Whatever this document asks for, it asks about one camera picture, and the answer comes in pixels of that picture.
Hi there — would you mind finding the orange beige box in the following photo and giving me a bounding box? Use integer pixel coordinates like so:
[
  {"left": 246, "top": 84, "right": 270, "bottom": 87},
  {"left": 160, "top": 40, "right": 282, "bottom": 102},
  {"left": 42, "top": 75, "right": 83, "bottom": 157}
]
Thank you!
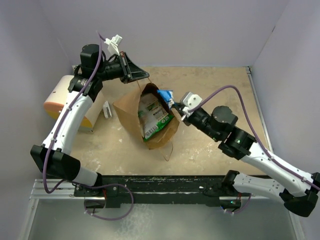
[{"left": 43, "top": 75, "right": 106, "bottom": 131}]

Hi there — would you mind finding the brown paper bag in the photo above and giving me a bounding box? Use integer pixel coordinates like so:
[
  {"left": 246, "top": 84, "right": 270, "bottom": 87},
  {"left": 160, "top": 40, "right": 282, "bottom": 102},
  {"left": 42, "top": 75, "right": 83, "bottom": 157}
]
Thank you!
[{"left": 112, "top": 80, "right": 180, "bottom": 162}]

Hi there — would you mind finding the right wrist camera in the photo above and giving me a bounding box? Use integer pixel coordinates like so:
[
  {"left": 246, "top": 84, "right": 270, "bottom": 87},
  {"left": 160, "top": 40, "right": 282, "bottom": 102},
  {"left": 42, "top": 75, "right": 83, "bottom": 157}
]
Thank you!
[{"left": 180, "top": 91, "right": 203, "bottom": 117}]

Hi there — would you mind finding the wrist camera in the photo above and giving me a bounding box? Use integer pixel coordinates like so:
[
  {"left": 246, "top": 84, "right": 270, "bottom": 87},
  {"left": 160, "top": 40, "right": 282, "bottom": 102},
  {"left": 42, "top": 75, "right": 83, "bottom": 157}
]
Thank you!
[
  {"left": 104, "top": 34, "right": 123, "bottom": 56},
  {"left": 180, "top": 91, "right": 203, "bottom": 117}
]

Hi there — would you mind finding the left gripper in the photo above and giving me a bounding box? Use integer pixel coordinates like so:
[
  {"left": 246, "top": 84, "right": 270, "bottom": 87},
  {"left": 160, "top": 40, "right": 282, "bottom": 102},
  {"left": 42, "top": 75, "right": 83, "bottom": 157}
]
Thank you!
[{"left": 96, "top": 51, "right": 149, "bottom": 84}]

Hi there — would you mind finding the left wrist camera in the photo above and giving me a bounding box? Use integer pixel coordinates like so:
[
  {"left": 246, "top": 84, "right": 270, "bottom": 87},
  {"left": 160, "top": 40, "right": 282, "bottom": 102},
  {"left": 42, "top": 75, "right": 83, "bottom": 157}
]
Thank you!
[{"left": 104, "top": 34, "right": 123, "bottom": 56}]

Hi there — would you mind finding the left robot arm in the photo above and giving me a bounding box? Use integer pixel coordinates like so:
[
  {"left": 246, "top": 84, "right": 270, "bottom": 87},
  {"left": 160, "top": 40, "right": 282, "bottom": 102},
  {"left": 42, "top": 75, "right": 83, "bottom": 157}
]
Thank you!
[{"left": 30, "top": 44, "right": 150, "bottom": 196}]

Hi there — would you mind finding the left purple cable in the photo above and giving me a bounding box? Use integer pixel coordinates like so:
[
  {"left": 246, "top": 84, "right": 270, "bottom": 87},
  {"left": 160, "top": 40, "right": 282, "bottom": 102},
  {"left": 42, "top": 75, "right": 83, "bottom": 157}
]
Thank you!
[{"left": 42, "top": 31, "right": 135, "bottom": 221}]

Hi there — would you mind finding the blue snack packet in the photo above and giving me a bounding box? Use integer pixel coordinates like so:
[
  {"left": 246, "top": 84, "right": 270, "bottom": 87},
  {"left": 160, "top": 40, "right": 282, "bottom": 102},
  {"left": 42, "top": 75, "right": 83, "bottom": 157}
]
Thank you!
[{"left": 157, "top": 89, "right": 175, "bottom": 109}]

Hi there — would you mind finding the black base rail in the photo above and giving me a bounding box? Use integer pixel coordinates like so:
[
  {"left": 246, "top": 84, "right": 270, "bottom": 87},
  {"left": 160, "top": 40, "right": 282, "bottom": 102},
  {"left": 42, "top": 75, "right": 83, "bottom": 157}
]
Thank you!
[{"left": 74, "top": 175, "right": 249, "bottom": 208}]

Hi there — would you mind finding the green white snack packet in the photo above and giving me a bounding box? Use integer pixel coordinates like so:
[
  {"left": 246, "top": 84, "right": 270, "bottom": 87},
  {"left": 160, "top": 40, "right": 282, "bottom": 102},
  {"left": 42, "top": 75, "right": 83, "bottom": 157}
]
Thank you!
[{"left": 137, "top": 93, "right": 174, "bottom": 142}]

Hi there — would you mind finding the small white clip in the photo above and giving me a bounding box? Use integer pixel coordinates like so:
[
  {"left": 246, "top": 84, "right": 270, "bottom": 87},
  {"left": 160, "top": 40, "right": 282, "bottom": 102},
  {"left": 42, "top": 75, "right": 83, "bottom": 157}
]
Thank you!
[{"left": 102, "top": 101, "right": 112, "bottom": 119}]

